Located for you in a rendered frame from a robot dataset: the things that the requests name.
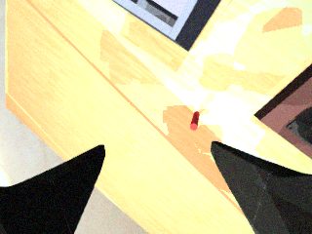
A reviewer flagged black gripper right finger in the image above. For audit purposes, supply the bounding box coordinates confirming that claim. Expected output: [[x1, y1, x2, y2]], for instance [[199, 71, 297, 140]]
[[211, 141, 312, 234]]

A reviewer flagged red peg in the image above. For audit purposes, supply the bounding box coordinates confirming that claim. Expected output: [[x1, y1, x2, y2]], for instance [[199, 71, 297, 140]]
[[190, 111, 200, 131]]

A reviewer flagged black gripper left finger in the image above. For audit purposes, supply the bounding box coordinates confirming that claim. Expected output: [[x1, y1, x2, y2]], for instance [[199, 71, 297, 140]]
[[0, 144, 105, 234]]

